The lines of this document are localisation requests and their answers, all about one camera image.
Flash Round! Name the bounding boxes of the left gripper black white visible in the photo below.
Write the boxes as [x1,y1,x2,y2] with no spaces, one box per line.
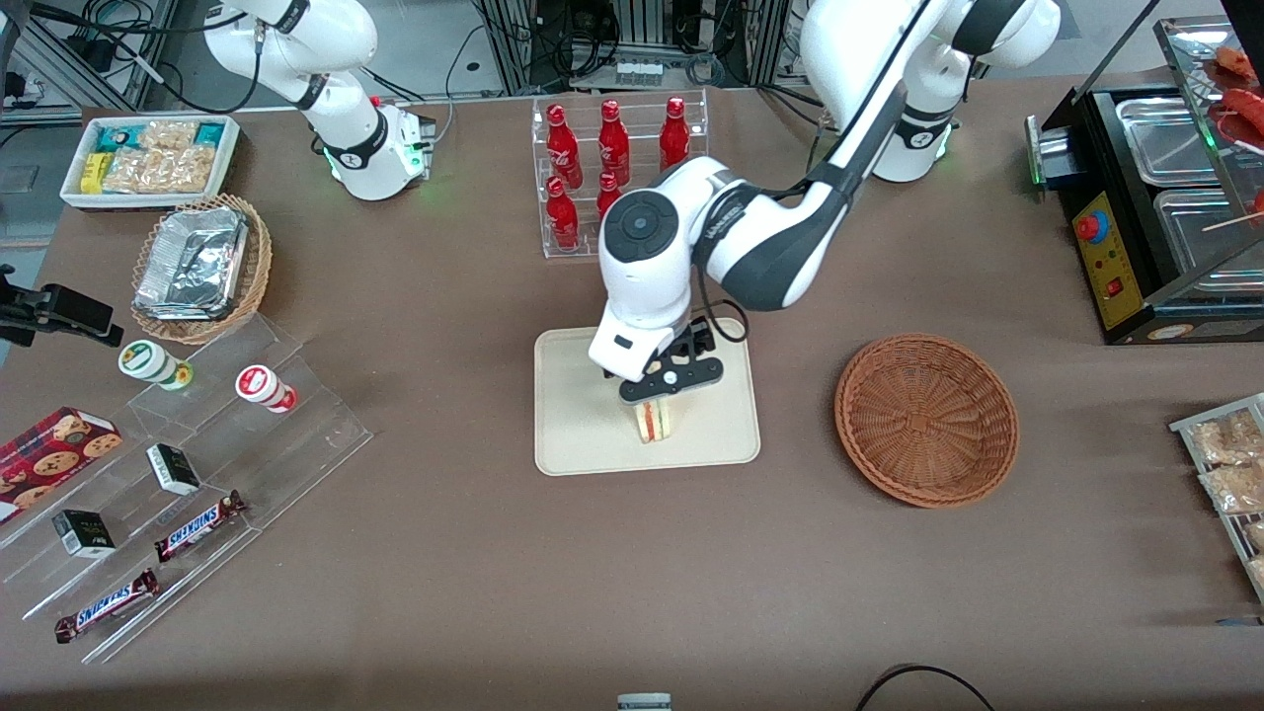
[620,354,724,412]

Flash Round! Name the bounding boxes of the triangular sandwich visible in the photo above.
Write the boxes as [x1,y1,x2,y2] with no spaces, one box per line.
[635,395,682,443]

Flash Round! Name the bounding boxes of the beige plastic tray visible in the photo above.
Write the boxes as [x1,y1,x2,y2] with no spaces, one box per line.
[534,317,762,477]

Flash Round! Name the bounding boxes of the round brown wicker basket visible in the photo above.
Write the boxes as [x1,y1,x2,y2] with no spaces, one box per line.
[834,334,1020,510]

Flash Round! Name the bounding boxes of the light wicker basket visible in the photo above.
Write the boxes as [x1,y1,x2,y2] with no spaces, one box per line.
[130,194,274,346]

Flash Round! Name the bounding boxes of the clear acrylic bottle rack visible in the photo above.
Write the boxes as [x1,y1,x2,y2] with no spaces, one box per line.
[531,89,710,260]

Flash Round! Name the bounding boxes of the clear acrylic step shelf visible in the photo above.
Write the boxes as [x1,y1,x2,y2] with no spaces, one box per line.
[0,314,374,665]

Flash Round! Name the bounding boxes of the red lid cup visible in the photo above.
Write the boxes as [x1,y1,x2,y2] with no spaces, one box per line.
[235,364,298,414]

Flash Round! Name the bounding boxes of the black food warmer machine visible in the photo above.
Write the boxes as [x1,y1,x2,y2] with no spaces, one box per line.
[1024,15,1264,347]

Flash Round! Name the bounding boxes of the Snickers chocolate bar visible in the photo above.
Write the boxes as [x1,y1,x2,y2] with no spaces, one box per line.
[54,568,161,645]
[153,490,249,564]

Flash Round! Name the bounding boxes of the silver foil container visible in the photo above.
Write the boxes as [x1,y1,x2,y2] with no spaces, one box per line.
[134,206,249,322]

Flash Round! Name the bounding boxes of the small black box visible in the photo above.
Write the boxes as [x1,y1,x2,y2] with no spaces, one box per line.
[51,510,117,560]
[146,443,202,497]

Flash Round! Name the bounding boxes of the green lid cup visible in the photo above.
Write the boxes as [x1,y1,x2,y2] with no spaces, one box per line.
[118,340,195,392]

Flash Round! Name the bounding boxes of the large clear cracker bag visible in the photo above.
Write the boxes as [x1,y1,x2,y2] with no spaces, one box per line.
[104,146,216,195]

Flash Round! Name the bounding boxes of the small clear cracker bag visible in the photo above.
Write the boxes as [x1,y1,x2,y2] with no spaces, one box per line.
[138,120,198,151]

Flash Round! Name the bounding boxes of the steel warmer pan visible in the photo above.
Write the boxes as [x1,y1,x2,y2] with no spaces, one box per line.
[1116,97,1225,189]
[1153,188,1264,297]

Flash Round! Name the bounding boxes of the red cookie box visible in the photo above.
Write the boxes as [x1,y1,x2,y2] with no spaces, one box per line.
[0,406,123,524]

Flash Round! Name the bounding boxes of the white rectangular snack bin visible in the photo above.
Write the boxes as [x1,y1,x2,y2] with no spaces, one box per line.
[59,115,242,211]

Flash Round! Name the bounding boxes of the red sausage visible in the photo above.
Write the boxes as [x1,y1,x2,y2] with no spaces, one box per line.
[1217,45,1262,86]
[1223,89,1264,137]

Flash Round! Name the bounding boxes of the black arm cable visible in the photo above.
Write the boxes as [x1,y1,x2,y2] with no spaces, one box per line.
[689,0,934,343]

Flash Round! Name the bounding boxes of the black table cable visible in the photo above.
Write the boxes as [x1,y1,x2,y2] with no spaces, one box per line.
[854,665,998,711]

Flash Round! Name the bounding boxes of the aluminium equipment frame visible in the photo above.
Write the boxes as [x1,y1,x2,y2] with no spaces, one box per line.
[474,0,806,95]

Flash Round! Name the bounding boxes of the black camera clamp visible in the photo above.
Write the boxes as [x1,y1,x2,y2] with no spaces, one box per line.
[0,265,124,349]

